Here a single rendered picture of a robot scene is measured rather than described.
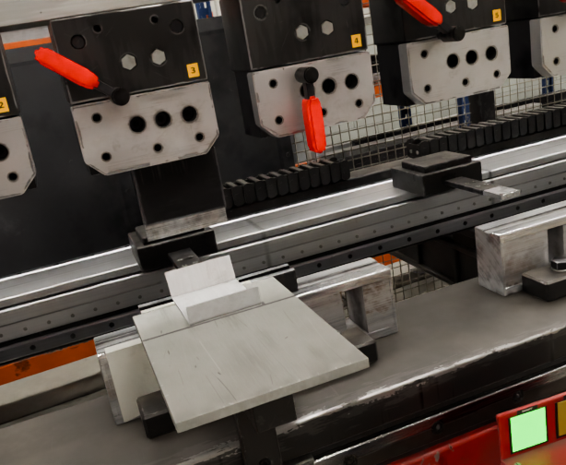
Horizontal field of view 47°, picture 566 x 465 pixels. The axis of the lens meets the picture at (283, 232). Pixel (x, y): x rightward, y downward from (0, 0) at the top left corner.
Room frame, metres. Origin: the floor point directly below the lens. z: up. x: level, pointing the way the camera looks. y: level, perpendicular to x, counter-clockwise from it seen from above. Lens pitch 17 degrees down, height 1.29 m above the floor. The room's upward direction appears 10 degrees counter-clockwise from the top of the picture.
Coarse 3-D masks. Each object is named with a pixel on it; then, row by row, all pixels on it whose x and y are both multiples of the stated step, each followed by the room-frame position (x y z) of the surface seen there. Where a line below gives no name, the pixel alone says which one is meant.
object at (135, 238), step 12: (144, 228) 1.00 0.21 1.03; (204, 228) 0.97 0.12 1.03; (132, 240) 0.99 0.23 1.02; (144, 240) 0.94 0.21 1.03; (156, 240) 0.95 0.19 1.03; (168, 240) 0.95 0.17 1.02; (180, 240) 0.95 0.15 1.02; (192, 240) 0.96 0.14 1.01; (204, 240) 0.96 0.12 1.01; (132, 252) 1.03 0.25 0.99; (144, 252) 0.93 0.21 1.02; (156, 252) 0.94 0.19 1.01; (168, 252) 0.94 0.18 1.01; (180, 252) 0.94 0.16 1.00; (192, 252) 0.93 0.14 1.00; (204, 252) 0.96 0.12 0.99; (216, 252) 0.97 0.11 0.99; (144, 264) 0.93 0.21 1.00; (156, 264) 0.94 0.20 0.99; (168, 264) 0.94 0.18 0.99; (180, 264) 0.88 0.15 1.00; (192, 264) 0.87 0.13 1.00
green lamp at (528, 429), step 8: (544, 408) 0.65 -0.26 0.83; (520, 416) 0.64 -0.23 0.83; (528, 416) 0.65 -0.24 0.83; (536, 416) 0.65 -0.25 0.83; (544, 416) 0.65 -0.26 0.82; (512, 424) 0.64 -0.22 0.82; (520, 424) 0.64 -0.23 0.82; (528, 424) 0.65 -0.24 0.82; (536, 424) 0.65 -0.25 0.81; (544, 424) 0.65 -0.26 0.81; (512, 432) 0.64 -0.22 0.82; (520, 432) 0.64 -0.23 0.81; (528, 432) 0.65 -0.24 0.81; (536, 432) 0.65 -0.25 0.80; (544, 432) 0.65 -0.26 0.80; (520, 440) 0.64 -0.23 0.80; (528, 440) 0.65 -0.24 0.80; (536, 440) 0.65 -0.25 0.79; (544, 440) 0.65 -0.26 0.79; (520, 448) 0.64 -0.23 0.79
